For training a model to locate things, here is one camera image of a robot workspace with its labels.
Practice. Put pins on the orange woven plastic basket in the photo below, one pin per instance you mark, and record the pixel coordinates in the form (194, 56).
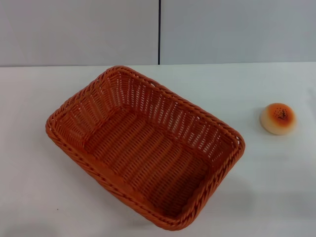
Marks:
(148, 158)

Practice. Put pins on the round toasted bread bun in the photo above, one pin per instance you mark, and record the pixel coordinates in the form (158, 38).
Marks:
(277, 119)

